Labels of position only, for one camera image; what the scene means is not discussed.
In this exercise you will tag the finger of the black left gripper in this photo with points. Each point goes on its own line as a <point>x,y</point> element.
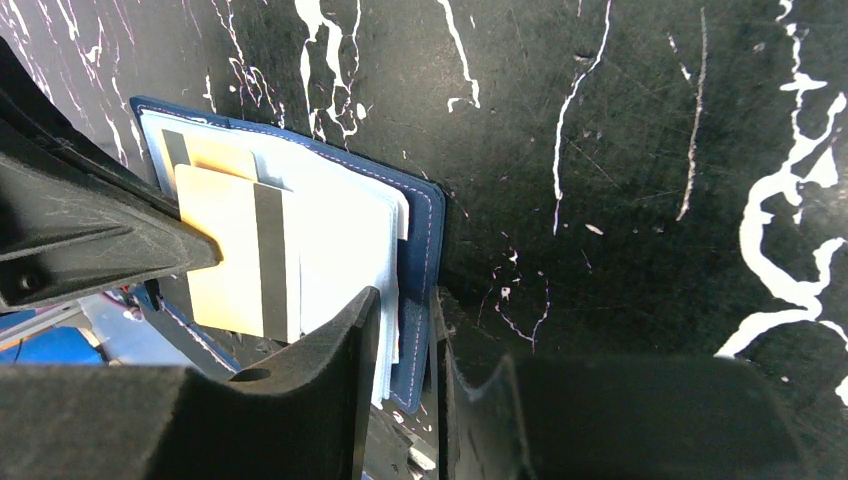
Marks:
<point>75,222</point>

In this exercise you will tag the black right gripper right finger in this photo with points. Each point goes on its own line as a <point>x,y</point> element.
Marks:
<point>603,417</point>

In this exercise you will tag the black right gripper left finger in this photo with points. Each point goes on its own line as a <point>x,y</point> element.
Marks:
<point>301,413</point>

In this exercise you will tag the gold credit card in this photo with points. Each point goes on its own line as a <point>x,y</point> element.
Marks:
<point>255,288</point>
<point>205,153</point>

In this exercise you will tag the blue leather card holder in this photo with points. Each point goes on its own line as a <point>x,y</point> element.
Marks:
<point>357,224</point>

